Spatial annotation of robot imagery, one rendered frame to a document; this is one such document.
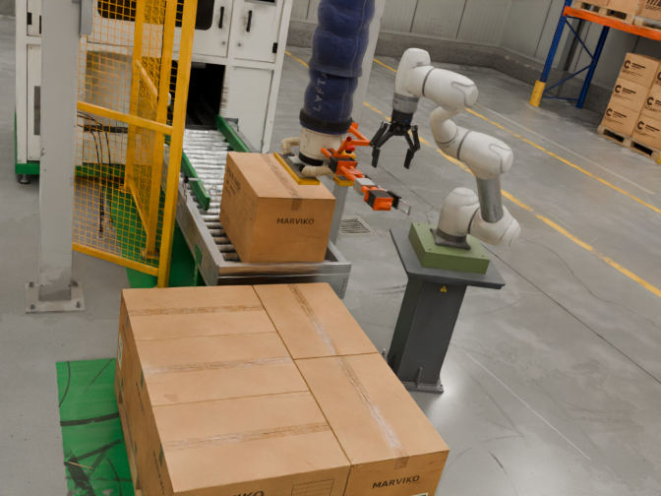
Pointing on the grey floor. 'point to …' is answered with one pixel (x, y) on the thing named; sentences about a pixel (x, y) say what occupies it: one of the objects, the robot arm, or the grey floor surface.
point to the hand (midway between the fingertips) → (390, 163)
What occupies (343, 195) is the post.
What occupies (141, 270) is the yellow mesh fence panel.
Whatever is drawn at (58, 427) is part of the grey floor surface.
